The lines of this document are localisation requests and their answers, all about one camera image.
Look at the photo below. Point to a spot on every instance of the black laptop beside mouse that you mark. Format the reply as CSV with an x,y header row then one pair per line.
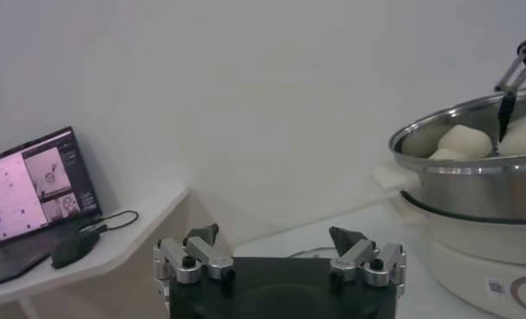
x,y
28,195

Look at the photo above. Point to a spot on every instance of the white electric cooking pot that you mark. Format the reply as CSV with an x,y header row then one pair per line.
x,y
470,255

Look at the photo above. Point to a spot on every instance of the round glass pot lid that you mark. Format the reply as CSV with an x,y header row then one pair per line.
x,y
310,251

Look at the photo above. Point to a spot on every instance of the black computer mouse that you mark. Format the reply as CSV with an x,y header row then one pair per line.
x,y
74,249

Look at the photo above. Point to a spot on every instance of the stainless steel steamer basket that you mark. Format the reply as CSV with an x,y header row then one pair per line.
x,y
475,190

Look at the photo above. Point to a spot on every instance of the white side table with mouse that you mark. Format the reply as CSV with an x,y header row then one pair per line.
x,y
128,242

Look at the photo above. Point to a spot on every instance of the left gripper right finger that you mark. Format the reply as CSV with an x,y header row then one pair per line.
x,y
353,255

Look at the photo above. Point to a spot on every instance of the white steamed baozi bun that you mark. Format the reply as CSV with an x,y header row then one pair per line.
x,y
464,141
524,136

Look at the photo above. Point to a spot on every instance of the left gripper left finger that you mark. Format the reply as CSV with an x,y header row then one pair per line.
x,y
210,260

